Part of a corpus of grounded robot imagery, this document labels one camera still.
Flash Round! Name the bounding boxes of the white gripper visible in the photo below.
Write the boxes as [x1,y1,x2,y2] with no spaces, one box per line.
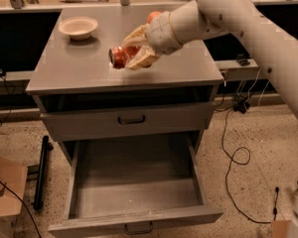
[121,12,182,70]

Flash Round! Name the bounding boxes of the red coke can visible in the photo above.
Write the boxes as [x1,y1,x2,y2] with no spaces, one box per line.
[108,47,140,69]

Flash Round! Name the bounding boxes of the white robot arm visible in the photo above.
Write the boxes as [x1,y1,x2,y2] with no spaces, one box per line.
[122,0,298,119]

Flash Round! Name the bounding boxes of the grey cabinet counter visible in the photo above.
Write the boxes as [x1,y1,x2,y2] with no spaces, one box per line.
[27,4,223,159]

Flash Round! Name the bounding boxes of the closed grey upper drawer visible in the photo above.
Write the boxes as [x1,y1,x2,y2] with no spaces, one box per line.
[41,102,214,142]

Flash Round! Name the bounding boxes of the open grey drawer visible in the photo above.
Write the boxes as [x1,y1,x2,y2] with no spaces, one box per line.
[49,133,223,238]

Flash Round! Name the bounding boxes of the orange fruit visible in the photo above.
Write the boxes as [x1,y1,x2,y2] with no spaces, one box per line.
[146,11,161,24]

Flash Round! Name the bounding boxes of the white paper bowl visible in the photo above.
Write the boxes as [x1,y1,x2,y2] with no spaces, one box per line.
[59,17,98,41]

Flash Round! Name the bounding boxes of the black small device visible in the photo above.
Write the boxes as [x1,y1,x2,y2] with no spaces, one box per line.
[235,55,250,66]

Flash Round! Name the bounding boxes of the black bar on floor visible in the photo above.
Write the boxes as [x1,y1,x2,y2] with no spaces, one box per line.
[33,136,54,210]

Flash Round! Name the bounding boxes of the cardboard box left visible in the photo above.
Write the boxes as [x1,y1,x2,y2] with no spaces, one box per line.
[0,157,28,238]

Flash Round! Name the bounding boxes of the cardboard box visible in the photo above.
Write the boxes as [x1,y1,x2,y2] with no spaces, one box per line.
[271,220,291,238]
[0,157,28,238]

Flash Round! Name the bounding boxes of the cardboard box right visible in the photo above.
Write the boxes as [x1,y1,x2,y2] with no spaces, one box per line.
[271,220,291,238]

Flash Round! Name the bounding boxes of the black floor cable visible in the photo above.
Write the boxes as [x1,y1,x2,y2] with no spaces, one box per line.
[220,107,280,225]

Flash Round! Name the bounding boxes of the black cable left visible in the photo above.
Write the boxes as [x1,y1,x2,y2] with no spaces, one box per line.
[0,173,43,238]

